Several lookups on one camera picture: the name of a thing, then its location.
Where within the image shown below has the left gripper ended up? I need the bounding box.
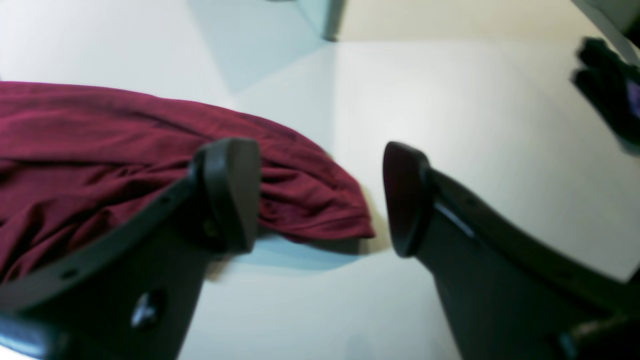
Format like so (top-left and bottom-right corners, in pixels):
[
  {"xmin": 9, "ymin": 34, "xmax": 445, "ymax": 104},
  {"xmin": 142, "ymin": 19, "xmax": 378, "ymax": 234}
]
[{"xmin": 571, "ymin": 37, "xmax": 640, "ymax": 146}]

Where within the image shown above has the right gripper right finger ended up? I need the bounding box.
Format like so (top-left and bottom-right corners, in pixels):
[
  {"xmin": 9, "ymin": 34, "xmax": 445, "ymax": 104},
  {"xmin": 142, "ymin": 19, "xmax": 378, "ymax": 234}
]
[{"xmin": 382, "ymin": 141, "xmax": 640, "ymax": 360}]

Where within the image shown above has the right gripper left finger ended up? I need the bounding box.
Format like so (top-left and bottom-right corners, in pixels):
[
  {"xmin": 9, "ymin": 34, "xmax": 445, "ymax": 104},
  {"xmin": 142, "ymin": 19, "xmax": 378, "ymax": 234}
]
[{"xmin": 1, "ymin": 137, "xmax": 261, "ymax": 360}]

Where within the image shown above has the dark red t-shirt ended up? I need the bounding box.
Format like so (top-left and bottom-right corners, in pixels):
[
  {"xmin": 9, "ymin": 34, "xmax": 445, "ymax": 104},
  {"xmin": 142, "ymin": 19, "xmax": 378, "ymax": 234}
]
[{"xmin": 0, "ymin": 80, "xmax": 376, "ymax": 283}]

